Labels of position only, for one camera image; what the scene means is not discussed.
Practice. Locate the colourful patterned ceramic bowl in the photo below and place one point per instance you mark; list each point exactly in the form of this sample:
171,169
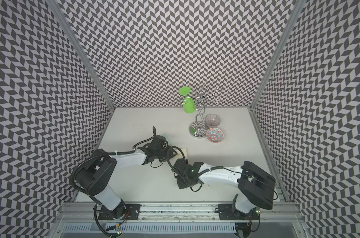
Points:
215,135

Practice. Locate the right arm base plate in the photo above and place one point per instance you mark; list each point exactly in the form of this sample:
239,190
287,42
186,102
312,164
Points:
226,212

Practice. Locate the clear purple glass bowl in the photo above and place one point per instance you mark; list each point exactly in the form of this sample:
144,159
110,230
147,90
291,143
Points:
212,120

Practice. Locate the chrome wire jewelry stand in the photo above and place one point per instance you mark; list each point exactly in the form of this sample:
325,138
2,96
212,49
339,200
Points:
198,128

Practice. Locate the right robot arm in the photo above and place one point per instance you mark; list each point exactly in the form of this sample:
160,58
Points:
256,186

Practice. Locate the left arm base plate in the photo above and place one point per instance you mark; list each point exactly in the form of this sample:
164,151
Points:
121,212

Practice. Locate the aluminium front rail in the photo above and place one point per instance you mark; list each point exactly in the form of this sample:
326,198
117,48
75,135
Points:
181,212

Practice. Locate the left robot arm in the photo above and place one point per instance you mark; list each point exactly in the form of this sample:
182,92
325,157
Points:
92,176

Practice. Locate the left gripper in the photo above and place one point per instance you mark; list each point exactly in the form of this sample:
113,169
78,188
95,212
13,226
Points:
171,153

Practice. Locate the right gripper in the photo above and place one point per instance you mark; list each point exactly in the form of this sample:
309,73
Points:
181,185

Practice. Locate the cream small jewelry box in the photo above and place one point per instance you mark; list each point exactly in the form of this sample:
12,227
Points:
181,154

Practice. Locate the green plastic wine glass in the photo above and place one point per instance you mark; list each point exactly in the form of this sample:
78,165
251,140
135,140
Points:
188,103

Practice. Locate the mint green jewelry box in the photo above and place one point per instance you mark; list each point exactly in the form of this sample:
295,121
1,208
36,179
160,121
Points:
167,138

